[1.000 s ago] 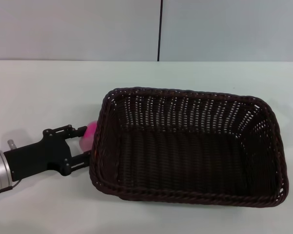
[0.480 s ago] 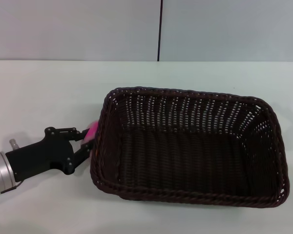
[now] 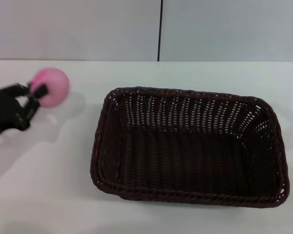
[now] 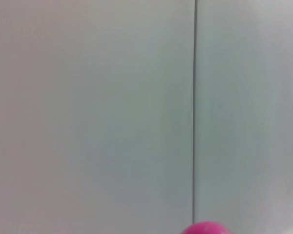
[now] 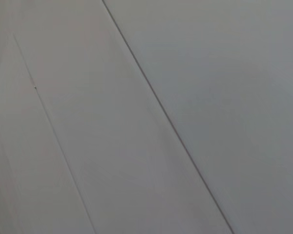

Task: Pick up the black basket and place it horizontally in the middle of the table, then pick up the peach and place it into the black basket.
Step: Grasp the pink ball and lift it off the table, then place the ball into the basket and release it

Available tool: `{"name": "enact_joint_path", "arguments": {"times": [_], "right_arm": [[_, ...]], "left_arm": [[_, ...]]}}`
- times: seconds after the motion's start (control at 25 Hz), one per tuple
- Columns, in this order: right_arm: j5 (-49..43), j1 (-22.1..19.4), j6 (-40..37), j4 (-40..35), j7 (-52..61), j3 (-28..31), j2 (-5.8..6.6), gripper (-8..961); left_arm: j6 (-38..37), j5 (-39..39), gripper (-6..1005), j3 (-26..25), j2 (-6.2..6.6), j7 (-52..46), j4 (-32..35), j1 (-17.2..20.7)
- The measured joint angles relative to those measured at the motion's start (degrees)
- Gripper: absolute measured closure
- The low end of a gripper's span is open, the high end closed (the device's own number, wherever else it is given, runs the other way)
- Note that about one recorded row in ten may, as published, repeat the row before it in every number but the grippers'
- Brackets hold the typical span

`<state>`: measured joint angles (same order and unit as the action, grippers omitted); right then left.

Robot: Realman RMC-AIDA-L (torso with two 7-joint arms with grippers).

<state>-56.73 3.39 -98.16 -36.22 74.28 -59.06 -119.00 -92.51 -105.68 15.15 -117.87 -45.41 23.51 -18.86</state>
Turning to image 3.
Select dark brown woven basket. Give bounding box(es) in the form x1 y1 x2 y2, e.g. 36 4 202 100
89 87 290 208

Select pink ball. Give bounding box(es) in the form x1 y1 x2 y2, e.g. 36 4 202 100
30 67 70 109

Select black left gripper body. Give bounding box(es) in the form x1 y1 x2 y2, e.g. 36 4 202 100
0 89 31 142

